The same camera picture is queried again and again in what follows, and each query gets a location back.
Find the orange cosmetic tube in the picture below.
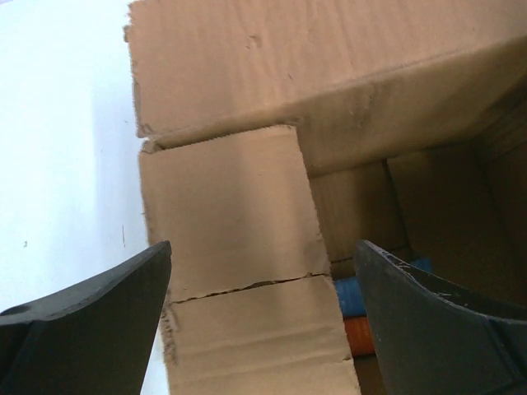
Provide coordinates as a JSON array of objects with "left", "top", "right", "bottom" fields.
[{"left": 343, "top": 316, "right": 375, "bottom": 357}]

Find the blue cosmetic tube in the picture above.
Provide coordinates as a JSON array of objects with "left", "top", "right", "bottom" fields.
[{"left": 333, "top": 258, "right": 433, "bottom": 318}]

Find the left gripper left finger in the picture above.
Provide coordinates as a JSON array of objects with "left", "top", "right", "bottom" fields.
[{"left": 1, "top": 241, "right": 171, "bottom": 394}]

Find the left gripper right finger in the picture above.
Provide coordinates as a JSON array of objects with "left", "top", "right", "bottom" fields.
[{"left": 354, "top": 239, "right": 526, "bottom": 394}]

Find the brown cardboard express box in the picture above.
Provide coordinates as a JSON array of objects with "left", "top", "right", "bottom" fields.
[{"left": 124, "top": 1, "right": 526, "bottom": 394}]

